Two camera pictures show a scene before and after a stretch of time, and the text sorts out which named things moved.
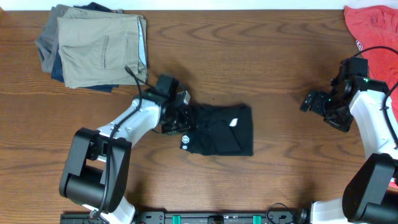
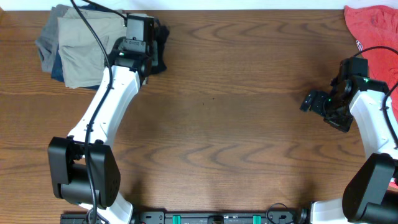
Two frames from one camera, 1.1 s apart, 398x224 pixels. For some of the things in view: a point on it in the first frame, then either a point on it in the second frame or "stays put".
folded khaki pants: x=96 y=46 stays put
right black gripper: x=342 y=123 stays put
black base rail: x=298 y=217 stays put
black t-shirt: x=222 y=129 → x=162 y=33
